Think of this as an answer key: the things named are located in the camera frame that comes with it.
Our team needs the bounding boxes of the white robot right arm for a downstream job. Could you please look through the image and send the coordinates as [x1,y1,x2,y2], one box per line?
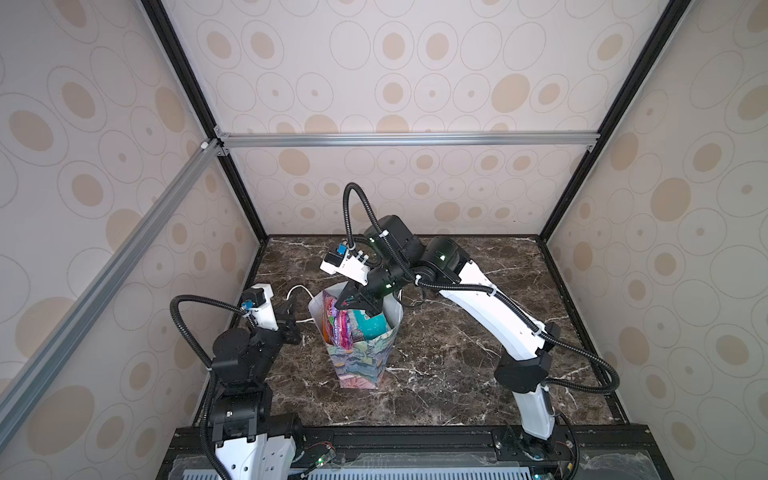
[321,215,555,441]

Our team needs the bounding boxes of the pink candy packet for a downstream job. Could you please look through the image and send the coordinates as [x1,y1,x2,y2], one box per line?
[322,292,355,350]

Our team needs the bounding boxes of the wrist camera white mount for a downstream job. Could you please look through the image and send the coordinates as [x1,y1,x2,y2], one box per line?
[240,283,278,331]
[320,241,371,286]

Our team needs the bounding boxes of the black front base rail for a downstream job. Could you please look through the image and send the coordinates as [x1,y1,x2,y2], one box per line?
[157,424,674,480]

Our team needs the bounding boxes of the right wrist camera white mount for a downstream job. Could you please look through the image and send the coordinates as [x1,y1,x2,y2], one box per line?
[320,241,371,286]

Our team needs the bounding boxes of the black right corner post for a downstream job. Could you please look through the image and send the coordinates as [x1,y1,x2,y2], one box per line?
[539,0,693,244]

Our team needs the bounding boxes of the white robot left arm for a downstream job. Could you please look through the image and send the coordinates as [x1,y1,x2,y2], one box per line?
[201,301,303,479]

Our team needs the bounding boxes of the black left corner post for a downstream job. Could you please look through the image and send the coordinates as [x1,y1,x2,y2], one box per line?
[140,0,269,244]

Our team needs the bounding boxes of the silver left aluminium rail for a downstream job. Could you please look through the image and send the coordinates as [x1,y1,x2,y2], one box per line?
[1,138,222,449]

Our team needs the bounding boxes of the white floral paper bag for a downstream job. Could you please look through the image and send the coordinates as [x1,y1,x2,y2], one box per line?
[308,282,404,390]

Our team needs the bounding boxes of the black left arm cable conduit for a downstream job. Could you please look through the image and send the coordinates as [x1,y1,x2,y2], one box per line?
[169,293,248,480]

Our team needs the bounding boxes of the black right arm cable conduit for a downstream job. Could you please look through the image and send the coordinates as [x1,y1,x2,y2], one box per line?
[341,182,622,396]

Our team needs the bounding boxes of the silver aluminium rail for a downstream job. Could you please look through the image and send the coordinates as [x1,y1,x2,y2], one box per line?
[1,138,222,449]
[220,130,600,149]

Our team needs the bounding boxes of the black corner post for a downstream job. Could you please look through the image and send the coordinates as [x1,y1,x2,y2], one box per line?
[539,0,693,244]
[140,0,269,244]

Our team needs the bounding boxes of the teal snack packet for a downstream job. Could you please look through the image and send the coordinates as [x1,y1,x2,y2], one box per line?
[348,310,391,342]

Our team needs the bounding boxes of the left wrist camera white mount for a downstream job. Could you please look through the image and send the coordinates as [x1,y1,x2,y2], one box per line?
[240,283,278,331]

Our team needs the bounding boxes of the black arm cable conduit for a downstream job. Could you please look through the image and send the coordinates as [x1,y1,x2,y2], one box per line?
[341,182,622,396]
[169,293,248,480]

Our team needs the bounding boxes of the silver rear aluminium rail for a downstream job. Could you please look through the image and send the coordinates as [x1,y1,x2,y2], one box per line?
[220,130,600,149]

